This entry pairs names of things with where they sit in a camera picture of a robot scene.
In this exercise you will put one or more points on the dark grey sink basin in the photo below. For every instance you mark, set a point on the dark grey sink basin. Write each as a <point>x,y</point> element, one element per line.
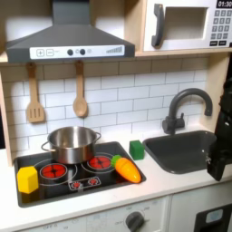
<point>181,151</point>

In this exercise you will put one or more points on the black toy stove top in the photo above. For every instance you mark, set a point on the black toy stove top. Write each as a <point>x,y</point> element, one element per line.
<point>78,175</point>

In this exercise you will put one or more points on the green cube block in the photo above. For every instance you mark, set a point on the green cube block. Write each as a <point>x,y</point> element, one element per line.
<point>137,149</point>

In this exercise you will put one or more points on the yellow block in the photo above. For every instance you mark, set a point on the yellow block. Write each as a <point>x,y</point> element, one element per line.
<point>27,179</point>

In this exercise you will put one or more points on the steel pot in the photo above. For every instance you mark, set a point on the steel pot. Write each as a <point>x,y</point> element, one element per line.
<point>72,144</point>

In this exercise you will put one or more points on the wooden slotted spatula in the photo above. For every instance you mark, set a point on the wooden slotted spatula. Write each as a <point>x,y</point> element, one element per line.
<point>35,102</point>

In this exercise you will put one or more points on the grey range hood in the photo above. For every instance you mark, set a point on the grey range hood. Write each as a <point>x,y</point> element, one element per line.
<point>70,39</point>

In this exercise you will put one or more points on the grey oven knob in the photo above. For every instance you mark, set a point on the grey oven knob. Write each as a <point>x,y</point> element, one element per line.
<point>134,221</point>

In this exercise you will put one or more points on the white toy microwave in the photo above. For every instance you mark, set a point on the white toy microwave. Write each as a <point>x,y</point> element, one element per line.
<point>187,24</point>

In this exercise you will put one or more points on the orange toy carrot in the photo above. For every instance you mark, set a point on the orange toy carrot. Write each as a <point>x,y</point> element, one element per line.
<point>127,169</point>

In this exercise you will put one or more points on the wooden spoon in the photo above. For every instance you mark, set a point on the wooden spoon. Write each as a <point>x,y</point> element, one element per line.
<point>79,96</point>

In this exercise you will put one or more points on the dark grey tap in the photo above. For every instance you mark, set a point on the dark grey tap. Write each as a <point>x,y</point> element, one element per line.
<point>181,111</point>

